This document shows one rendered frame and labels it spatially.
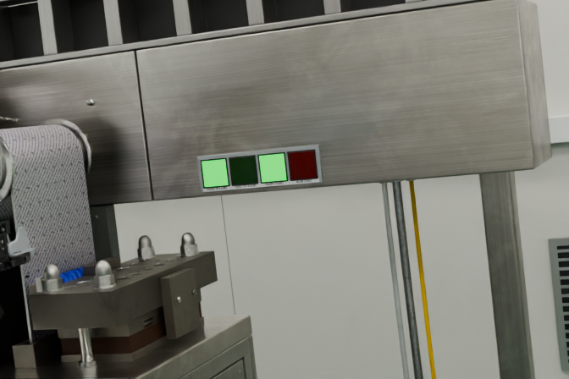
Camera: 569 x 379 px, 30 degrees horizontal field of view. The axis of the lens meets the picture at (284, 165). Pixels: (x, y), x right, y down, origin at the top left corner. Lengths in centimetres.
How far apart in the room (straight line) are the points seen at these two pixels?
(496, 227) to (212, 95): 60
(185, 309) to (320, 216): 256
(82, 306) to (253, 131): 48
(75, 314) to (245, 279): 287
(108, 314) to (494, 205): 76
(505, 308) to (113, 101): 86
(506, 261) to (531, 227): 220
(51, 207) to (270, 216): 264
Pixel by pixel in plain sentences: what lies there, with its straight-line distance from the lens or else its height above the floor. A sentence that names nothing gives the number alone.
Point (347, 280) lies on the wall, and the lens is 447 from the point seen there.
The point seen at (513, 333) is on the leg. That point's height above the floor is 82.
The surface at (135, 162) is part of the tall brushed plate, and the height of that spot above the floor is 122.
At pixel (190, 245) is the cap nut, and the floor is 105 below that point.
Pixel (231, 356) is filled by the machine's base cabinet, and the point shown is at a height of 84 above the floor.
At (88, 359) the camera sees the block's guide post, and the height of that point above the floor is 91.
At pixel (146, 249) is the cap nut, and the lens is 211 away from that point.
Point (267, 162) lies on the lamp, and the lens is 199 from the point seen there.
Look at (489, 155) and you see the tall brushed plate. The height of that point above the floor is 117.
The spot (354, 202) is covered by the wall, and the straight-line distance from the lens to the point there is 441.
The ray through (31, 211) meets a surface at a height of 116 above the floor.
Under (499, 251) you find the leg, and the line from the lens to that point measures 207.
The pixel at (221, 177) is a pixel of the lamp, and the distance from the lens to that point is 203.
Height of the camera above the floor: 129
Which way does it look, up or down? 3 degrees down
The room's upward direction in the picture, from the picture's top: 6 degrees counter-clockwise
